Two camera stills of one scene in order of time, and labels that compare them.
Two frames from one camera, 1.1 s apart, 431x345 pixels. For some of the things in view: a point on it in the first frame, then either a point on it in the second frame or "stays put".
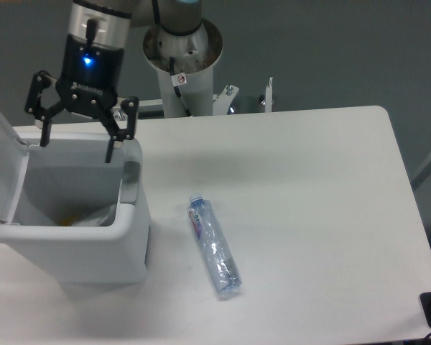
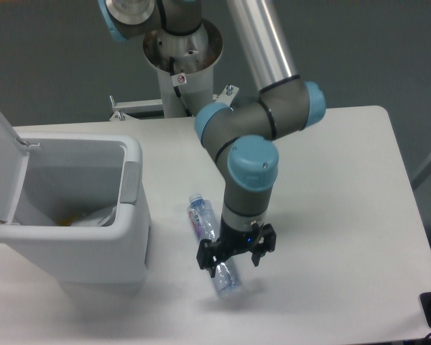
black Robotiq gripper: (90, 80) -> (231, 242)
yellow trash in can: (67, 222) stays put
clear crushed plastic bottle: (219, 254) stays put
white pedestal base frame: (222, 102) stays put
